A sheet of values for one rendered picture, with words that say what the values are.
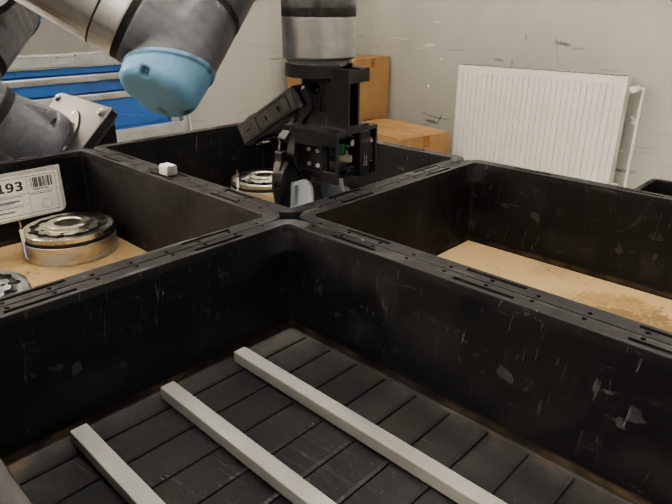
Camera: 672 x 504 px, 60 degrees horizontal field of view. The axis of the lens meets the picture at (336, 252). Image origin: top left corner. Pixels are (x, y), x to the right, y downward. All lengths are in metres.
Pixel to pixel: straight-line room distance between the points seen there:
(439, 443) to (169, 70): 0.38
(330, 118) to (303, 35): 0.08
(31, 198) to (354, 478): 0.57
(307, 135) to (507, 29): 3.24
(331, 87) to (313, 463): 0.36
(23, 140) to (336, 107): 0.54
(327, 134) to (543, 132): 3.04
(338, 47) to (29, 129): 0.54
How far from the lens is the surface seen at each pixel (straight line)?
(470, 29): 3.92
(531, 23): 3.73
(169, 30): 0.57
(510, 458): 0.42
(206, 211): 0.60
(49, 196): 0.83
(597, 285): 0.67
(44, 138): 0.99
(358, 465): 0.40
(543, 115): 3.58
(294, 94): 0.63
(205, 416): 0.43
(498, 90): 3.70
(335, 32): 0.59
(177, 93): 0.56
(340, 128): 0.60
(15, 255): 0.79
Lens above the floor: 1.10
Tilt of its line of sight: 23 degrees down
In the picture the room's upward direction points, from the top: straight up
